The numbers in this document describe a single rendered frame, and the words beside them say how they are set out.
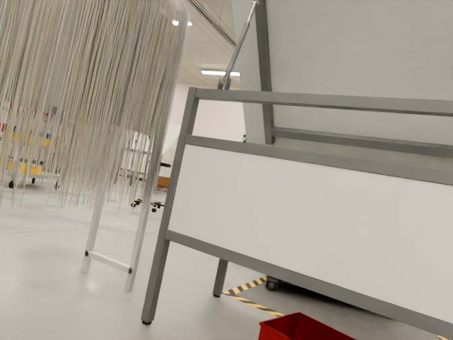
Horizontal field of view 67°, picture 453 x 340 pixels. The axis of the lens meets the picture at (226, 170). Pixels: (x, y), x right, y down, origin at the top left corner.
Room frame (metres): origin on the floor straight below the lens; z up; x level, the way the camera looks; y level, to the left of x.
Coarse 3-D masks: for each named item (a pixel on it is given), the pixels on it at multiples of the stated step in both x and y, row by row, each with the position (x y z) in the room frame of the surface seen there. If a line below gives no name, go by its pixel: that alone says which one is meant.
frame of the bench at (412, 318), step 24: (192, 144) 1.38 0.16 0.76; (216, 144) 1.32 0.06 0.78; (240, 144) 1.27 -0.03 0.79; (360, 168) 1.05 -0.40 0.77; (384, 168) 1.01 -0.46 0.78; (408, 168) 0.98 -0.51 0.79; (432, 168) 0.95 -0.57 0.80; (168, 192) 1.42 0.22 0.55; (168, 216) 1.41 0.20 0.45; (168, 240) 1.42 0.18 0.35; (192, 240) 1.33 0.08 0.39; (240, 264) 1.22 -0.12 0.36; (264, 264) 1.17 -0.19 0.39; (216, 288) 1.89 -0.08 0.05; (312, 288) 1.09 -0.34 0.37; (336, 288) 1.05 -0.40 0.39; (144, 312) 1.41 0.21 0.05; (384, 312) 0.98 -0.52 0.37; (408, 312) 0.95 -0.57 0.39
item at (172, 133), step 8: (168, 128) 8.04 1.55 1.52; (176, 128) 7.97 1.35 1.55; (136, 136) 7.86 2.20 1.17; (168, 136) 7.80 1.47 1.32; (176, 136) 7.73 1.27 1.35; (152, 144) 7.70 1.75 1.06; (168, 144) 7.58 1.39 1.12; (144, 152) 7.51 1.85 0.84; (144, 160) 7.52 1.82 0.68; (168, 160) 7.63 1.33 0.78; (128, 168) 7.70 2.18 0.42; (144, 168) 7.50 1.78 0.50; (160, 168) 7.45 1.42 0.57; (168, 168) 7.69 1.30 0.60; (168, 176) 7.74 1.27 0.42
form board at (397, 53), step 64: (320, 0) 1.37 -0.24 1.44; (384, 0) 1.26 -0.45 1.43; (448, 0) 1.16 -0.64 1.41; (256, 64) 1.66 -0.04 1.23; (320, 64) 1.50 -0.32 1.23; (384, 64) 1.37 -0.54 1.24; (448, 64) 1.25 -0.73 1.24; (256, 128) 1.86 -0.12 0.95; (320, 128) 1.65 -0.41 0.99; (384, 128) 1.49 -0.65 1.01; (448, 128) 1.36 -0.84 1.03
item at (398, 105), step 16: (192, 96) 1.41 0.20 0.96; (208, 96) 1.37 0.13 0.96; (224, 96) 1.33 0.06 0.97; (240, 96) 1.29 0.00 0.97; (256, 96) 1.26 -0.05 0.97; (272, 96) 1.22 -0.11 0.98; (288, 96) 1.19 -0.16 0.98; (304, 96) 1.16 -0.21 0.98; (320, 96) 1.14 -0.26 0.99; (336, 96) 1.11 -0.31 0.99; (352, 96) 1.08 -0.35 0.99; (368, 96) 1.06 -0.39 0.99; (192, 112) 1.41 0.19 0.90; (400, 112) 1.03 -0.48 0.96; (416, 112) 1.00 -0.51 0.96; (432, 112) 0.97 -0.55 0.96; (448, 112) 0.95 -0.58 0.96; (192, 128) 1.43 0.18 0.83
